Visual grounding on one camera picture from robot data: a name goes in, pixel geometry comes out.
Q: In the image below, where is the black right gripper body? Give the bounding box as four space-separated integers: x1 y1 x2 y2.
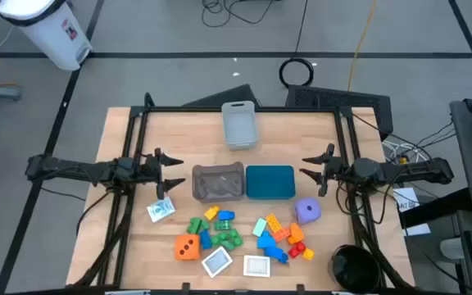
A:
319 143 346 197

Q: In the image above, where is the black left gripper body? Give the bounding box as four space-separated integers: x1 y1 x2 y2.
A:
139 147 167 202

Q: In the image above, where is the white printed card packet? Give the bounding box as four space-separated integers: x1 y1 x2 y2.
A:
146 196 176 224

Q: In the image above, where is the purple foam die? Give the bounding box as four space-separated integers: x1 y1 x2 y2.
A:
293 197 323 225

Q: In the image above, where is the dark grey plastic bin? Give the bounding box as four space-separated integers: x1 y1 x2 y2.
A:
191 161 246 203

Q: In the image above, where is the orange toy brick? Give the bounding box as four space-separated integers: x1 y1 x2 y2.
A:
287 222 306 246

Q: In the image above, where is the yellow-orange toy brick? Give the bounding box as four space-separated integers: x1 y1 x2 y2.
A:
265 212 283 234

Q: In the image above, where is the orange foam die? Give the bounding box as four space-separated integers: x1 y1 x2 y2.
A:
174 234 202 261

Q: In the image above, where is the blue rectangular toy brick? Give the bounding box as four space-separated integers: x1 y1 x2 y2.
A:
198 229 213 251

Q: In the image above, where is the orange studded brick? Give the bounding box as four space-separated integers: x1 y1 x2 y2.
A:
272 227 293 243

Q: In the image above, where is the red toy brick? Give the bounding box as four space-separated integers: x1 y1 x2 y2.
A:
288 241 307 259

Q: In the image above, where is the mint toy brick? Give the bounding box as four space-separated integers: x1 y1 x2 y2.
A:
252 217 268 238

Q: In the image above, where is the blue curved toy brick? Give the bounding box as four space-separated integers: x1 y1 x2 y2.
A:
256 230 277 250

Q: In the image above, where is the green two-stud toy brick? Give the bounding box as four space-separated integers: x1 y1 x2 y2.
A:
228 228 244 247

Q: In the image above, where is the white framed card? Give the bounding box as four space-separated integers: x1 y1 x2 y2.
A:
243 254 271 279
201 245 234 279

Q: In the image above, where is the teal plastic bin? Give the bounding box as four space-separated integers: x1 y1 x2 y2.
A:
245 165 297 201

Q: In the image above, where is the black perforated computer case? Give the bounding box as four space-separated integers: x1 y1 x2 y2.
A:
284 84 394 141

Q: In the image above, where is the light grey plastic bin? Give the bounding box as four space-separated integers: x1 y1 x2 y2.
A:
220 100 260 152

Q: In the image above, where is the white printed paper sheet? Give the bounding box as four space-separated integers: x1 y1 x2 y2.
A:
392 187 420 213

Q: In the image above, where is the black slanted panel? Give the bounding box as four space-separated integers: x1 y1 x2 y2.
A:
182 84 263 108

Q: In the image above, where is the black round cup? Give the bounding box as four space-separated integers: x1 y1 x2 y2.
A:
331 243 382 294

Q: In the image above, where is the black desk beam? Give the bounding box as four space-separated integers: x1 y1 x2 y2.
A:
399 187 472 230

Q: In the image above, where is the grey computer mouse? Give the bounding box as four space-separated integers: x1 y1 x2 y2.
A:
439 237 466 260

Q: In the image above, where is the white pedal trash can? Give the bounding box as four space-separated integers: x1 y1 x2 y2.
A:
0 0 94 72

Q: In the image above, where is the black metal table frame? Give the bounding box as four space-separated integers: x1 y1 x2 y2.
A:
70 92 414 293

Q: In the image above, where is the black coiled cable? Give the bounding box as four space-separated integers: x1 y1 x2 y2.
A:
278 0 315 89

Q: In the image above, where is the yellow floor cable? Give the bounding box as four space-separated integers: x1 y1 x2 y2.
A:
347 0 379 92

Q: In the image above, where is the black tangled floor cable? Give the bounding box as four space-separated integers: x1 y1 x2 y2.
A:
201 0 276 29

